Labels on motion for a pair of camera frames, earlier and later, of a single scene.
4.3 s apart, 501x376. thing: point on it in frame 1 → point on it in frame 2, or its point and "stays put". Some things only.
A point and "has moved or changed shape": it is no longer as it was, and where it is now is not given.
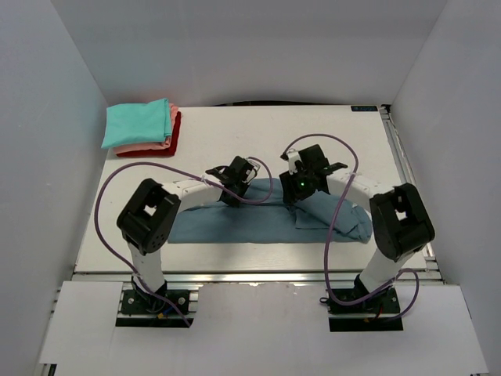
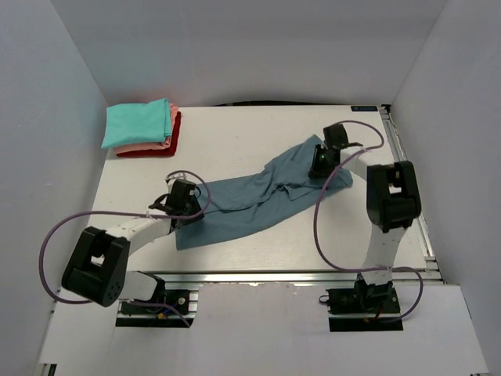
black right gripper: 290,193 → 315,170
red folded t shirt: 168,150 stays put
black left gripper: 232,202 → 193,220
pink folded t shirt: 153,146 stays put
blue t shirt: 267,216 has moved or changed shape
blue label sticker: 364,108 stays put
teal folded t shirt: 129,124 stays put
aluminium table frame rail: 430,272 stays put
